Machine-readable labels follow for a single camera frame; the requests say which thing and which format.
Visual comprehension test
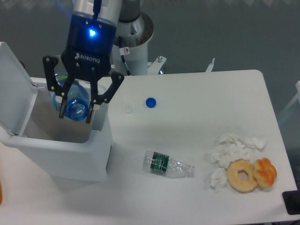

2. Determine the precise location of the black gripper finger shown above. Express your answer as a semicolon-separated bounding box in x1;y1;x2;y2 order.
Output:
86;71;124;124
43;56;81;118

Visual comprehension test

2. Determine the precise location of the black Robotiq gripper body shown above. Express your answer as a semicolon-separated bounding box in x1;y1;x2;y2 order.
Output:
61;15;116;83

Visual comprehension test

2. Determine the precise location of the blue plastic bottle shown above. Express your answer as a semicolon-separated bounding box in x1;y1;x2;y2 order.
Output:
49;73;90;121

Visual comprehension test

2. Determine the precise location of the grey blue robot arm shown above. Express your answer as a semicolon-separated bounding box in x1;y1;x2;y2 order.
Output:
43;0;127;123

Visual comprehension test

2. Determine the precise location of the white bottle cap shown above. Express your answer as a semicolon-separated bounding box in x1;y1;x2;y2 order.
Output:
124;105;133;114

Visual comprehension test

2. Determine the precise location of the blue bottle cap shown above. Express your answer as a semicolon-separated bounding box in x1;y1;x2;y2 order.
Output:
145;97;157;108

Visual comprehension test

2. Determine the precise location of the white trash can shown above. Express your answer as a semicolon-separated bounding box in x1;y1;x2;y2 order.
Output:
0;42;113;182

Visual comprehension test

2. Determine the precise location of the clear bottle green label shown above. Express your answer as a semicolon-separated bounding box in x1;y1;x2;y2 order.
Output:
142;151;195;179

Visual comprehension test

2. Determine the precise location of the orange object at edge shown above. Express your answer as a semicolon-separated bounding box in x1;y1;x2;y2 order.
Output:
0;182;3;205

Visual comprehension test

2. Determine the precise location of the large crumpled white tissue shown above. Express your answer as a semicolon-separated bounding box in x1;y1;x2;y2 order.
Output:
210;133;267;169

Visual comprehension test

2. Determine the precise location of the small crumpled white tissue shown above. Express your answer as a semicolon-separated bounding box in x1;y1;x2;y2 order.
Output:
209;168;227;194

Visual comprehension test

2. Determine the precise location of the orange glazed pastry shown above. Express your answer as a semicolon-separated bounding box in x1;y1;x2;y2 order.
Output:
253;157;277;188

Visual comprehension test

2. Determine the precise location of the black device at edge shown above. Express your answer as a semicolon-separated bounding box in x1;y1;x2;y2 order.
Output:
282;190;300;215

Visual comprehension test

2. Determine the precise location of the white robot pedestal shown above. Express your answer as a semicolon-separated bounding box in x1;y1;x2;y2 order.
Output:
112;12;166;75

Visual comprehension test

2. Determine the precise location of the plain ring donut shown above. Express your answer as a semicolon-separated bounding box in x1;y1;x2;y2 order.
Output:
226;160;257;193

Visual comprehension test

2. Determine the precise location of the white frame at right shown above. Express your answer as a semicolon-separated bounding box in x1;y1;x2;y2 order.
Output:
277;81;300;126

